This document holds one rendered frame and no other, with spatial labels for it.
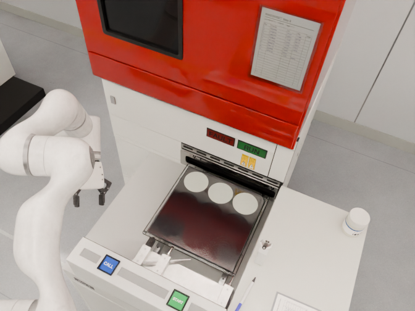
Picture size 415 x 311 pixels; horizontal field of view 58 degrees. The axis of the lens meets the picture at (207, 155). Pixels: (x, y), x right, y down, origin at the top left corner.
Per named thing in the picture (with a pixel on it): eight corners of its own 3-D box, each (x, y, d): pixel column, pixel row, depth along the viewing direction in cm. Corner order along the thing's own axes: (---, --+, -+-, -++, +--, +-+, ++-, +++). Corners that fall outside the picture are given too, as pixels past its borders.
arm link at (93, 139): (71, 151, 132) (98, 150, 133) (71, 114, 133) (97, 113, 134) (76, 153, 140) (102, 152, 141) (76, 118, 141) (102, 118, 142)
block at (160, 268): (162, 256, 136) (162, 252, 134) (171, 260, 135) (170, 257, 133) (151, 275, 132) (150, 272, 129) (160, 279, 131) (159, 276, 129)
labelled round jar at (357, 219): (343, 217, 140) (352, 204, 133) (362, 225, 139) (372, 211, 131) (338, 232, 136) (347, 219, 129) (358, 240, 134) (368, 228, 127)
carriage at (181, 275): (142, 249, 141) (142, 245, 138) (232, 293, 132) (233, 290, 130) (131, 268, 136) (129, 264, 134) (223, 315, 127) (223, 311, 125)
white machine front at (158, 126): (117, 132, 181) (102, 65, 149) (277, 199, 161) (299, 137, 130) (113, 137, 179) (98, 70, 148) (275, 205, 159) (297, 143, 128)
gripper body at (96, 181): (97, 158, 142) (98, 188, 142) (70, 158, 136) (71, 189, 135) (106, 157, 137) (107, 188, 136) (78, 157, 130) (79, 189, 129)
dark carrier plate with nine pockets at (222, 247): (189, 166, 161) (189, 166, 160) (265, 198, 152) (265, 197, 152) (147, 231, 141) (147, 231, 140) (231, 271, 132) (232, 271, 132)
